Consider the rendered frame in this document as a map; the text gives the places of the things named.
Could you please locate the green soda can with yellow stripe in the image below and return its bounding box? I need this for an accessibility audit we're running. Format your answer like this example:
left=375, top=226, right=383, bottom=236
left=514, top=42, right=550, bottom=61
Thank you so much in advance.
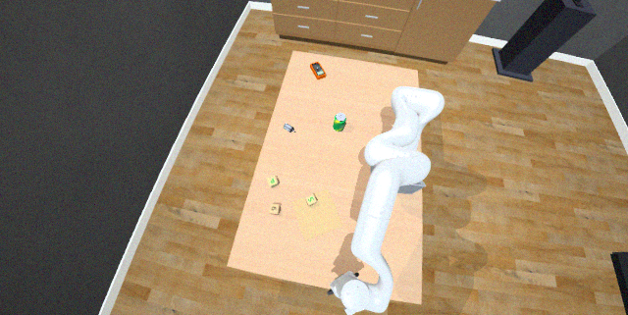
left=333, top=113, right=346, bottom=131

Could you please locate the pale yellow square mat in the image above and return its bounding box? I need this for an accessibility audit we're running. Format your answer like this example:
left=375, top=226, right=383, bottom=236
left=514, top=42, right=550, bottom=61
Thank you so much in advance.
left=292, top=189, right=342, bottom=241

